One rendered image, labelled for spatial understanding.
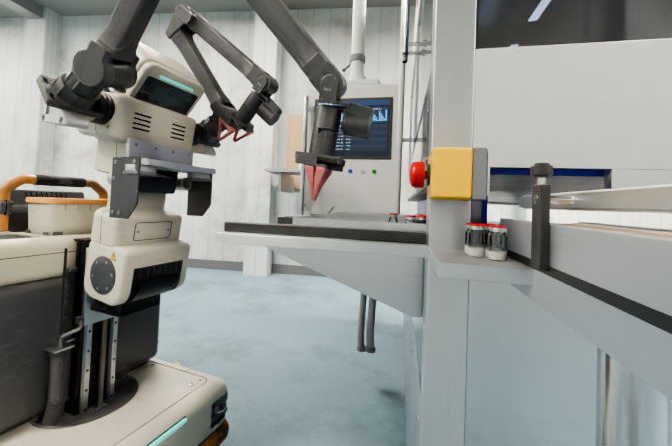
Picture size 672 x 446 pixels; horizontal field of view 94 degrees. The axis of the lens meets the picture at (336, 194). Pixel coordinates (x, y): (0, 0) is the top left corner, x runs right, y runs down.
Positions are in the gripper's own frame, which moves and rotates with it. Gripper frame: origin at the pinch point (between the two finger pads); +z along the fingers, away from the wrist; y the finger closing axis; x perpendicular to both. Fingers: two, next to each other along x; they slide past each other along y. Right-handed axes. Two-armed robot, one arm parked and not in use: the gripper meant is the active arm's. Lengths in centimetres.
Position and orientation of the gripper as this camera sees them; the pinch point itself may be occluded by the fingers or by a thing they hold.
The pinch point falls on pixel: (314, 196)
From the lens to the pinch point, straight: 70.1
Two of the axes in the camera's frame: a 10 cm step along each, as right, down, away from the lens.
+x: 2.1, 0.2, 9.8
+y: 9.6, 1.7, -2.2
